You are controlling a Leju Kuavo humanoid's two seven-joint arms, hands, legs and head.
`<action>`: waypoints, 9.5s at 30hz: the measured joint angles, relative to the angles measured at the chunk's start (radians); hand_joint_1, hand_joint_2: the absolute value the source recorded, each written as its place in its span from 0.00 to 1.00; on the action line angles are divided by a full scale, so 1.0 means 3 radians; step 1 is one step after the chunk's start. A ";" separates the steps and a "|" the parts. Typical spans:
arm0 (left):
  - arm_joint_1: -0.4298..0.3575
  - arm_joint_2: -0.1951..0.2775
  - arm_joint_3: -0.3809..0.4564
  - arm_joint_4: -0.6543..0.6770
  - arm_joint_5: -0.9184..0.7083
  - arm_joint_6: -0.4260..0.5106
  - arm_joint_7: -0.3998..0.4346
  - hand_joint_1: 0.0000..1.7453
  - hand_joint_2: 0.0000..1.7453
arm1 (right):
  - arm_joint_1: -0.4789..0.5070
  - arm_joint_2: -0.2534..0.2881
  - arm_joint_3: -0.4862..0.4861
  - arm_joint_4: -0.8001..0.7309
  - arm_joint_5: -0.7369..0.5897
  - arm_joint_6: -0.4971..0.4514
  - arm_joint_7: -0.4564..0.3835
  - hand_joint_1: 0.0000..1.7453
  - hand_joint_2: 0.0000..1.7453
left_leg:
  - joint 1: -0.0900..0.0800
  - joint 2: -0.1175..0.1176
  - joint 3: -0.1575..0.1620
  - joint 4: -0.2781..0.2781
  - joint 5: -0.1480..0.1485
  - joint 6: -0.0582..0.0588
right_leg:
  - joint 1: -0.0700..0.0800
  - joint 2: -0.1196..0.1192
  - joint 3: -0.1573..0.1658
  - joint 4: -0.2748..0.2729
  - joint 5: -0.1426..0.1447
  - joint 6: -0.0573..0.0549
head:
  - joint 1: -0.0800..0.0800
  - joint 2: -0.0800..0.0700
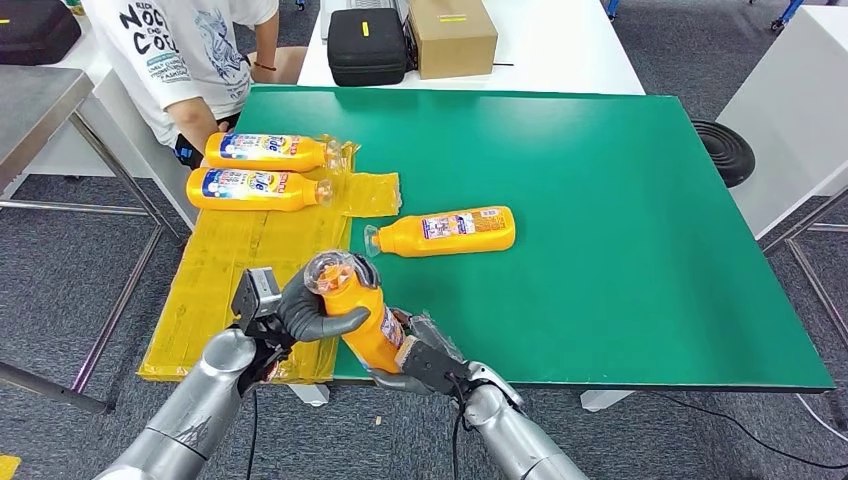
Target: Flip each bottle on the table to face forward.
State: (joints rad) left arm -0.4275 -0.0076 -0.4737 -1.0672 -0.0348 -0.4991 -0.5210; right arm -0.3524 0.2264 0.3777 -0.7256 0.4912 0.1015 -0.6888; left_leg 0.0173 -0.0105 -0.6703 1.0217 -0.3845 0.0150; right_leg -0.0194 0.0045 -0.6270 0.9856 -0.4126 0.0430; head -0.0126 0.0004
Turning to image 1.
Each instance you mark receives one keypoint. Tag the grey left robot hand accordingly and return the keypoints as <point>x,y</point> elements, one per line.
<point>311,324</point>

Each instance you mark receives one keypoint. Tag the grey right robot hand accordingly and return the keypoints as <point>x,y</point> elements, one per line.
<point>430,331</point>

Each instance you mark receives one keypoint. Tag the yellow detergent bottle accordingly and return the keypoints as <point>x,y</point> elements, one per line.
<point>265,156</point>
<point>411,238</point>
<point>361,331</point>
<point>252,192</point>

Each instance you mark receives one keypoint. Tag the person's forearm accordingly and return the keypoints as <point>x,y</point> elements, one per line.
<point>192,126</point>
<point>266,40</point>

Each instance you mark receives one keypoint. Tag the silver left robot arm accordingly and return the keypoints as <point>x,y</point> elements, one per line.
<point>199,411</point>

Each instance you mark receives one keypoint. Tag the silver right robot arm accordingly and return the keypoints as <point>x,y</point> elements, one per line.
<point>517,437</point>

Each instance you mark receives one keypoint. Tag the green drink bottle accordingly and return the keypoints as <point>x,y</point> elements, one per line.
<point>76,6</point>

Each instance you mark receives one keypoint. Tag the white table foot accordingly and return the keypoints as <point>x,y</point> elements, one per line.
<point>311,396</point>
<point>608,401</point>

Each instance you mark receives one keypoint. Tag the yellow plastic sheet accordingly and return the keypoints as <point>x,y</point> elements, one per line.
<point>232,245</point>

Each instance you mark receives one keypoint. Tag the white panel table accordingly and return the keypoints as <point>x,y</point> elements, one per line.
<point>142,175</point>

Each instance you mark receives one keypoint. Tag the black carrying case yellow tag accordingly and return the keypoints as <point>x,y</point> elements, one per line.
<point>368,48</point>

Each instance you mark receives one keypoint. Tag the brown cardboard box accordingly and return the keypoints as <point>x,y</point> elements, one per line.
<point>452,43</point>

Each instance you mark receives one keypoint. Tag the person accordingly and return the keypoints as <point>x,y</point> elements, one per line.
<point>185,53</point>

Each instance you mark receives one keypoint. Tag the long white table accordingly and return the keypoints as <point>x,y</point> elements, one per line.
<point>563,52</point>

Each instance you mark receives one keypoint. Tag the silver laptop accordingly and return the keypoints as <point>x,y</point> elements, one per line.
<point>364,3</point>

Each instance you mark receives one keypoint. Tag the yellow floor tape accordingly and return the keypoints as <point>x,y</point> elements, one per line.
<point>8,467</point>

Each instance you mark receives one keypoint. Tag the black ribbed round disc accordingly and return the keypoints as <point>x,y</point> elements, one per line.
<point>724,152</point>

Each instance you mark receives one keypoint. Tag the large black carrying case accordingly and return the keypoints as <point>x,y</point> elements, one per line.
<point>33,32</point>

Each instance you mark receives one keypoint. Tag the white table steel legs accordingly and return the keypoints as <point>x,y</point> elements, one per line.
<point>785,119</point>

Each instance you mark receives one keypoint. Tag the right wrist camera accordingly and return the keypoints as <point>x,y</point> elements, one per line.
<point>430,368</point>

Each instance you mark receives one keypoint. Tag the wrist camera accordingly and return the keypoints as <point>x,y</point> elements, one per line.
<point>255,291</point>
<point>430,368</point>

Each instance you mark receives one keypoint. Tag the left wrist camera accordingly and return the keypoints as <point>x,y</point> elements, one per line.
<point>255,291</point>

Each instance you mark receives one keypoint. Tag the blue trolley frame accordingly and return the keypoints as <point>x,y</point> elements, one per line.
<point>788,10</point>

